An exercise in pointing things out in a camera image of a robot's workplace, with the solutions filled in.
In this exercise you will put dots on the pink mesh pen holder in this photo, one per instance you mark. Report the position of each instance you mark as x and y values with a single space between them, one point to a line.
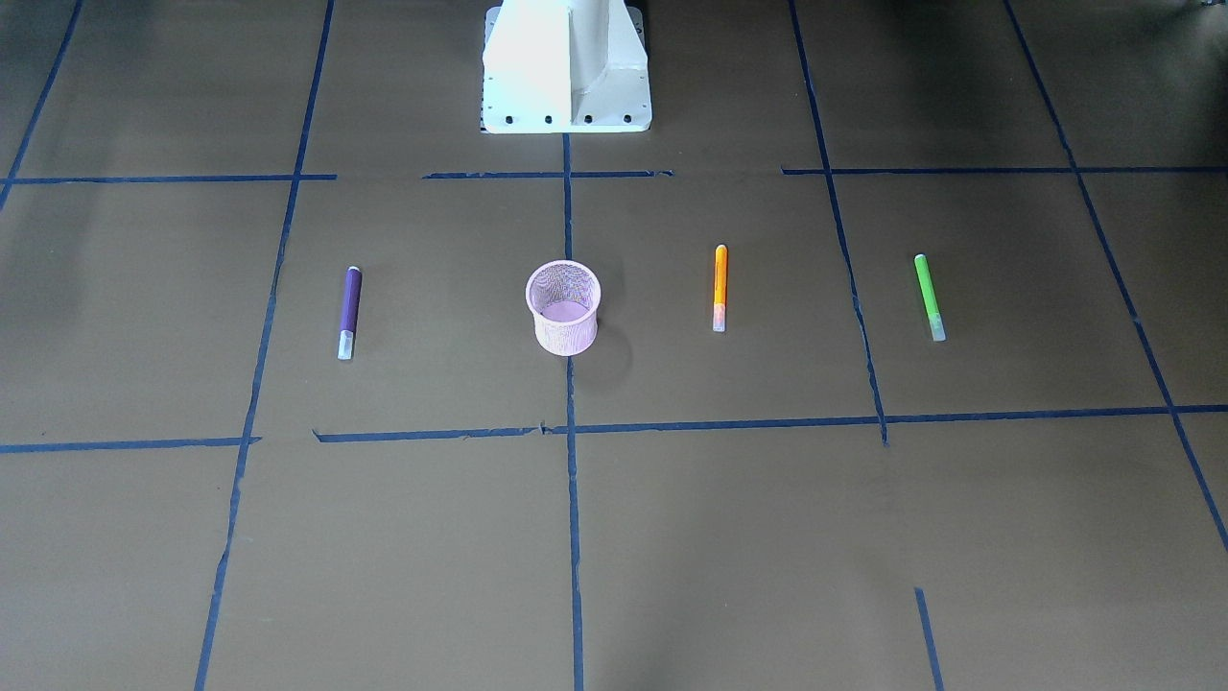
563 298

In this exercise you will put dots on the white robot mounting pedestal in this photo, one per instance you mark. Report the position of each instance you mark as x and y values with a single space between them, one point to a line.
565 66

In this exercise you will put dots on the green marker pen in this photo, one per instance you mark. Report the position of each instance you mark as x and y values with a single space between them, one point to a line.
929 297

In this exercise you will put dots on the orange marker pen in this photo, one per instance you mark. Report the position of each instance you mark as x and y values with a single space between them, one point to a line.
720 289

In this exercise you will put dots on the purple marker pen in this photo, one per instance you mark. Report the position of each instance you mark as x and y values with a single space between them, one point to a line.
351 293

